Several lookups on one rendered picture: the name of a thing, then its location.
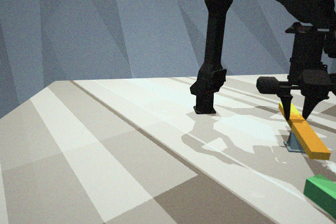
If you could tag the green rectangular bar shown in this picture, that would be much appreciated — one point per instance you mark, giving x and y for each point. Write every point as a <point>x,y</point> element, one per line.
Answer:
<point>322,191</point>

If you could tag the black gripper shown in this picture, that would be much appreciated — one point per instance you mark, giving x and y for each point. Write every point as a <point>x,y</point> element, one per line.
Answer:
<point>270,85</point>

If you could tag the yellow long bar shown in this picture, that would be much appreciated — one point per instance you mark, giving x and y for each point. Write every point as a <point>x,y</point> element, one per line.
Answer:
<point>310,142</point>

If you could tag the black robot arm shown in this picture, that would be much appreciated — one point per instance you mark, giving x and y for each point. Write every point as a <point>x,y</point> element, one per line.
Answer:
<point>308,42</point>

